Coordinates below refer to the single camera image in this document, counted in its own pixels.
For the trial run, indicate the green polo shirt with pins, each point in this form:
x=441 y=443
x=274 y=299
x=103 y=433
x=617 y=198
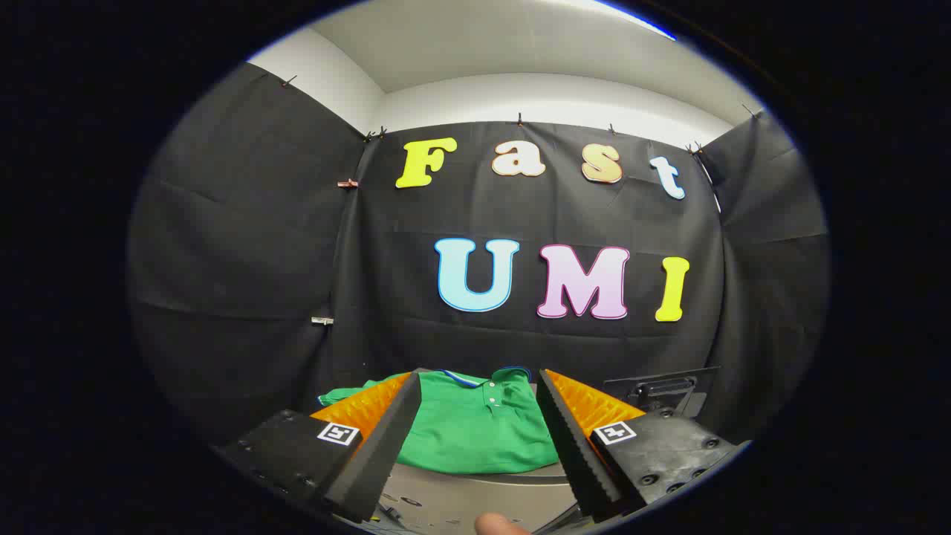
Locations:
x=475 y=431

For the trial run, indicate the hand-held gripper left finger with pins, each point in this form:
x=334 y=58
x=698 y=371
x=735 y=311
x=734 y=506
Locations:
x=386 y=438

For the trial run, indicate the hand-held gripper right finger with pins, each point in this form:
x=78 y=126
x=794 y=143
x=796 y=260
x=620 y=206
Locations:
x=568 y=438

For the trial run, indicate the black backdrop cloth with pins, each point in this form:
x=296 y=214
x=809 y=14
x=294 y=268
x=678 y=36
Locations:
x=475 y=342

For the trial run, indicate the grey cabinet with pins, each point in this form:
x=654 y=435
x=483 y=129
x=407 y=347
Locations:
x=461 y=501

